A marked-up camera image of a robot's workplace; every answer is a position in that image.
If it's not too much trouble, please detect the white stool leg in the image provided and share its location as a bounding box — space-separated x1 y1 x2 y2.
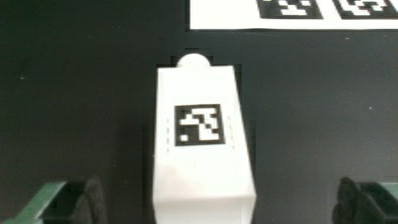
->
152 53 255 224

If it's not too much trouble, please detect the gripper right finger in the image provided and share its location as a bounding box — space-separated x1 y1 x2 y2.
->
333 178 398 224

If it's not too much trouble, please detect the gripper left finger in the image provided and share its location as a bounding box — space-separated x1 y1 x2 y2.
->
5 177 106 224

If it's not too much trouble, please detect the white marker base plate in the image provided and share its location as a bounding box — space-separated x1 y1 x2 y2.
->
188 0 398 30

